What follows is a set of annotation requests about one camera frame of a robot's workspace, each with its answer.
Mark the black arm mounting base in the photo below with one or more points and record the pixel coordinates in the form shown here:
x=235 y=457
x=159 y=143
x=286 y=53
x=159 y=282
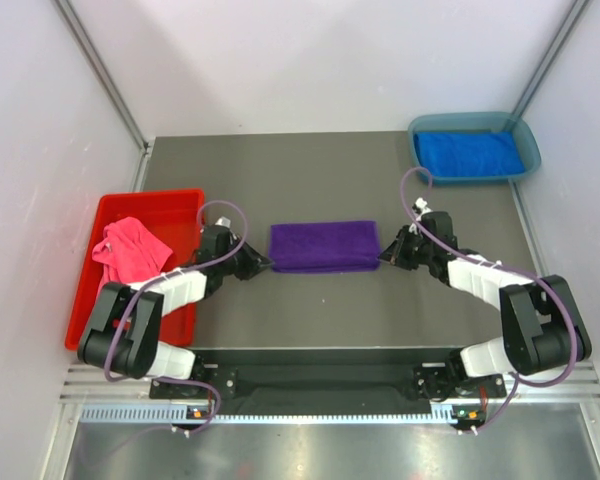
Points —
x=336 y=381

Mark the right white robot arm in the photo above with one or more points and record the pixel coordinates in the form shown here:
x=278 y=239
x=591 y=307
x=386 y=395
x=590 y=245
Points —
x=542 y=327

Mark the left aluminium frame post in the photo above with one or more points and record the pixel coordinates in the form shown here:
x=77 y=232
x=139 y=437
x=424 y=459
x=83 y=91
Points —
x=79 y=33

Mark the white slotted cable duct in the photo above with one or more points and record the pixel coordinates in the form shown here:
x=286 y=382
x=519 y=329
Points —
x=181 y=414

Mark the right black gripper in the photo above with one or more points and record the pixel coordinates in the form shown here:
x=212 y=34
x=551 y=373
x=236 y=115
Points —
x=395 y=253

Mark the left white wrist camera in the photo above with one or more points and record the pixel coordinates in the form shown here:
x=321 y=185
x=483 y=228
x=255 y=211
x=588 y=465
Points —
x=224 y=221

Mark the aluminium frame post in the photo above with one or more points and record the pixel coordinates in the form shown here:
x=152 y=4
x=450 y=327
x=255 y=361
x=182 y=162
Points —
x=79 y=33
x=567 y=26

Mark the right aluminium frame post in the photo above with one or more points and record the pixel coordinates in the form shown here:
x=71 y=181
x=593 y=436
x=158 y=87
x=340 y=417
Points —
x=567 y=26

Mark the blue towel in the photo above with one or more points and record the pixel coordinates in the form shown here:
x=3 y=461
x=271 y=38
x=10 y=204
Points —
x=453 y=155

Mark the pink towel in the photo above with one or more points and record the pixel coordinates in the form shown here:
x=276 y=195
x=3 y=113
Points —
x=129 y=253

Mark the teal translucent plastic tray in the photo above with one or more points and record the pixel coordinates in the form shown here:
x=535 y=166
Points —
x=475 y=122

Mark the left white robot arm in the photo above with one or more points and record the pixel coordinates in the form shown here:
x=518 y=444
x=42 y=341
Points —
x=122 y=333

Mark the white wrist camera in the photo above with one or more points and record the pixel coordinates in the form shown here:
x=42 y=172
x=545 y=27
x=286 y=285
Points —
x=224 y=221
x=420 y=208

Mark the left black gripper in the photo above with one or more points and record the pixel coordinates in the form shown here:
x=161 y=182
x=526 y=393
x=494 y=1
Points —
x=254 y=263

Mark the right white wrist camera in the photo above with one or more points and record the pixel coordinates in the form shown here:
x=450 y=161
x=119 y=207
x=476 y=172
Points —
x=420 y=208

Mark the red plastic bin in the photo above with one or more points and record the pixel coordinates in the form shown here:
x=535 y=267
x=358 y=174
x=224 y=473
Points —
x=169 y=215

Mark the purple towel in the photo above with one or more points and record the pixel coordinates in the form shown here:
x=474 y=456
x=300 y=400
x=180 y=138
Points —
x=331 y=247

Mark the aluminium front rail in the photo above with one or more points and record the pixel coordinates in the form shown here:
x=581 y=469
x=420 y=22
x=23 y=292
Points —
x=85 y=384

